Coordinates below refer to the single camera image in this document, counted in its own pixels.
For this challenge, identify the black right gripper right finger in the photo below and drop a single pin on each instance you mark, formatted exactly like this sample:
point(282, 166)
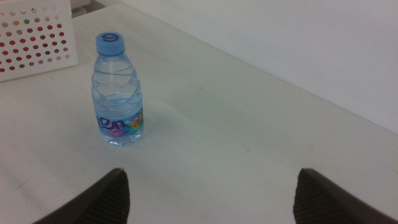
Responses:
point(323, 202)

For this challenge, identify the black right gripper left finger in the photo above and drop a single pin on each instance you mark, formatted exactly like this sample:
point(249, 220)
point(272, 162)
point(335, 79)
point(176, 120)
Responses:
point(102, 202)

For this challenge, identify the clear water bottle blue cap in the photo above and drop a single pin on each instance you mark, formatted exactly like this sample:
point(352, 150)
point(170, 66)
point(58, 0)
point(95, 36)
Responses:
point(116, 93)

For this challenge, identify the red soda can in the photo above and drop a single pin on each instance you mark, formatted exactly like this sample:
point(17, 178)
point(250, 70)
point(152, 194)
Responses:
point(39, 28)

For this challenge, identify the yellow tea bottle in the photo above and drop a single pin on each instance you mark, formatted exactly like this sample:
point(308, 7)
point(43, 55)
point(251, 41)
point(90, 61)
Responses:
point(16, 23)

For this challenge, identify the white perforated plastic basket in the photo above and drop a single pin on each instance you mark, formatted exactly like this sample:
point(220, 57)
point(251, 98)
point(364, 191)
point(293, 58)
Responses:
point(70, 46)

